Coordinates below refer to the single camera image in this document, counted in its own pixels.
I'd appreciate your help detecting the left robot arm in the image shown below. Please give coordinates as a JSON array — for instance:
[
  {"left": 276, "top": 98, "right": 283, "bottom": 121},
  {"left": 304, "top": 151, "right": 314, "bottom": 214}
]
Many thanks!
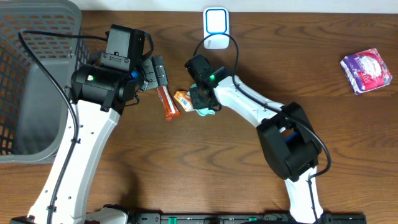
[{"left": 12, "top": 24, "right": 168, "bottom": 224}]

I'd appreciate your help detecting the purple snack packet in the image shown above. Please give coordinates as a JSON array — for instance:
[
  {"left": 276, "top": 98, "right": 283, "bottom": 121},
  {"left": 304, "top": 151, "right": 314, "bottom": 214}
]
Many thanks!
[{"left": 340, "top": 48, "right": 392, "bottom": 95}]

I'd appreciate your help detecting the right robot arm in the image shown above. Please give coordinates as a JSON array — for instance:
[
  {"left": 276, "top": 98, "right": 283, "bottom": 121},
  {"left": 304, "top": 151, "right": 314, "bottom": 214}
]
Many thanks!
[{"left": 185, "top": 54, "right": 323, "bottom": 223}]

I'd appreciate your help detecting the grey plastic basket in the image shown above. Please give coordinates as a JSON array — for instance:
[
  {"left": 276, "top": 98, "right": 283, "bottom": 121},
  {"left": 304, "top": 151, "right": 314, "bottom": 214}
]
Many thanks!
[{"left": 1, "top": 1, "right": 90, "bottom": 164}]

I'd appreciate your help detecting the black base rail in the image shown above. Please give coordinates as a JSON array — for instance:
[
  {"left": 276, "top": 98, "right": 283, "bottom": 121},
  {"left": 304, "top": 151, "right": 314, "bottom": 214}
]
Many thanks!
[{"left": 86, "top": 212, "right": 368, "bottom": 224}]

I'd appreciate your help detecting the orange snack packet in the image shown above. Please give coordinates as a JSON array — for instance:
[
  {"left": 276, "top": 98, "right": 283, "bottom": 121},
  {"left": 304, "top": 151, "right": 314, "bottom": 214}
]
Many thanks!
[{"left": 174, "top": 90, "right": 195, "bottom": 112}]

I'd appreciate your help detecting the teal wrapper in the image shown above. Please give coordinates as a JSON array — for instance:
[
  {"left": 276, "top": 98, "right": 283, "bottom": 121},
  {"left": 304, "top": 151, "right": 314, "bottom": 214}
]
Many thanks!
[{"left": 190, "top": 83, "right": 216, "bottom": 118}]

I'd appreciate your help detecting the red snack bar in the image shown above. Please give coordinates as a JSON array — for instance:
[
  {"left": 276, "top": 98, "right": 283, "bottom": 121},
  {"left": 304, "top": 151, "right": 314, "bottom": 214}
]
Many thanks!
[{"left": 157, "top": 85, "right": 181, "bottom": 121}]

